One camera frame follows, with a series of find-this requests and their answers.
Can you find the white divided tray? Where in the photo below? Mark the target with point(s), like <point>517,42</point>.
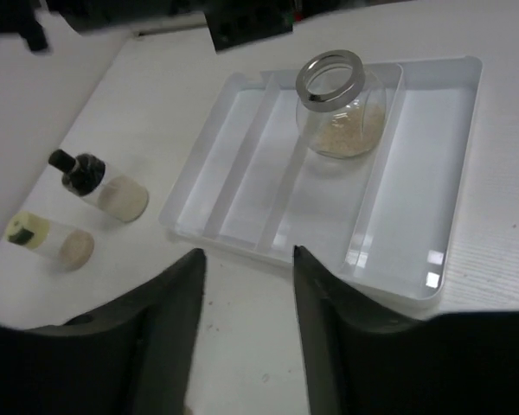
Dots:
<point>380,221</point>

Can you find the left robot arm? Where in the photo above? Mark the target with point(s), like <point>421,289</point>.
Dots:
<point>230,23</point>

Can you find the wide glass jar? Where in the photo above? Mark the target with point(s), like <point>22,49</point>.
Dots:
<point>341,109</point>

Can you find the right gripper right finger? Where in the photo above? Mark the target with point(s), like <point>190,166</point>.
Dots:
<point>363,358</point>

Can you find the black knob spice bottle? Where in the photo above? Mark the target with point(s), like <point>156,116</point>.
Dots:
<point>101,185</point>

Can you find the cream cap spice bottle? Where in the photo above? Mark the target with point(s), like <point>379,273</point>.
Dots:
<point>67,247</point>

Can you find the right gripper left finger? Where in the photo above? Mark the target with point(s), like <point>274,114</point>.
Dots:
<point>132,355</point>

